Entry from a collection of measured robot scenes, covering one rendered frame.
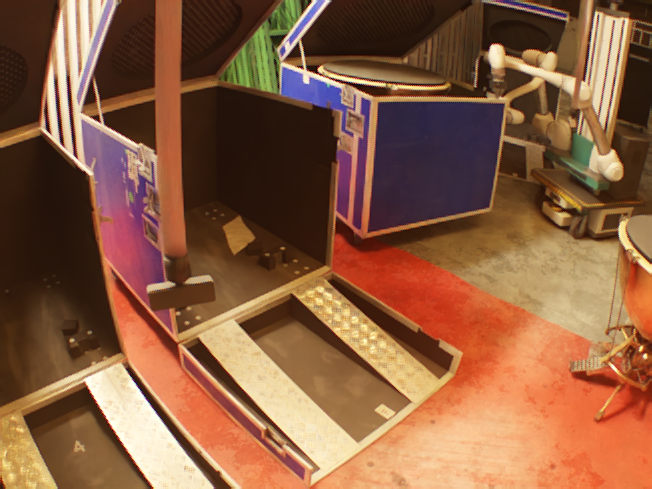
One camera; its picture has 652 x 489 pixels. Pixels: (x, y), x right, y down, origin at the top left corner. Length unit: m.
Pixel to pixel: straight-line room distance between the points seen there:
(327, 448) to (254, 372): 0.43
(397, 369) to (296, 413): 0.50
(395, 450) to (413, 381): 0.37
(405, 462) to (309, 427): 0.39
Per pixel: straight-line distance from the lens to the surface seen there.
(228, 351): 2.07
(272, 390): 1.97
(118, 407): 1.92
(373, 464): 1.88
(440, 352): 2.24
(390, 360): 2.19
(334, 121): 2.23
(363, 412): 2.02
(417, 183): 2.88
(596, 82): 3.96
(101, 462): 1.91
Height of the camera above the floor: 1.53
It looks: 31 degrees down
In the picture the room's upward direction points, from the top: 3 degrees clockwise
